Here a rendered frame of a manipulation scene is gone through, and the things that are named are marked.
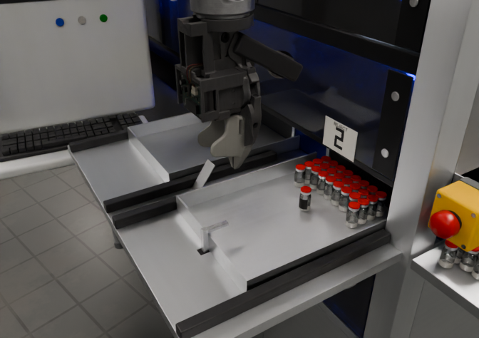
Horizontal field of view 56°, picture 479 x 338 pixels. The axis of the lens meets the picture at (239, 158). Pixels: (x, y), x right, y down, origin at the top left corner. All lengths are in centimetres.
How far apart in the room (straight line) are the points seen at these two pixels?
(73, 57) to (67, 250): 110
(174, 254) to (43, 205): 189
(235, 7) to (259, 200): 48
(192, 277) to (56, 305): 133
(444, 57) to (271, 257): 40
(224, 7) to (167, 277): 43
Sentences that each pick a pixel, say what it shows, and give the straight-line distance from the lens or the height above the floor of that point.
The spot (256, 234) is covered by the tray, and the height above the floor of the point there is 88.
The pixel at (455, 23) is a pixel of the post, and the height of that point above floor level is 126.
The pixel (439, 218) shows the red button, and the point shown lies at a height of 101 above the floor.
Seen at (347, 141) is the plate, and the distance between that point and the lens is 84.
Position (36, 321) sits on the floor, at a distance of 200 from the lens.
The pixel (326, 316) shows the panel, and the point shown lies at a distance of 111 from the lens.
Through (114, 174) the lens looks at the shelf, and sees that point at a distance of 103.
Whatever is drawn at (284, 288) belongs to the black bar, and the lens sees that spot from 71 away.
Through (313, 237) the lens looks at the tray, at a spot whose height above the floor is 88.
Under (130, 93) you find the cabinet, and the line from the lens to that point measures 150.
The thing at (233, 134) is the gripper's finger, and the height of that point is 114.
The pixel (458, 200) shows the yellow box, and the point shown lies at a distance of 72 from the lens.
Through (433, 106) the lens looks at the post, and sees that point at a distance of 70.
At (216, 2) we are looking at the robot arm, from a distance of 51.
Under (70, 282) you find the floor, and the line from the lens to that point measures 210.
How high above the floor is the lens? 140
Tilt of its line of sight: 30 degrees down
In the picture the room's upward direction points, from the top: straight up
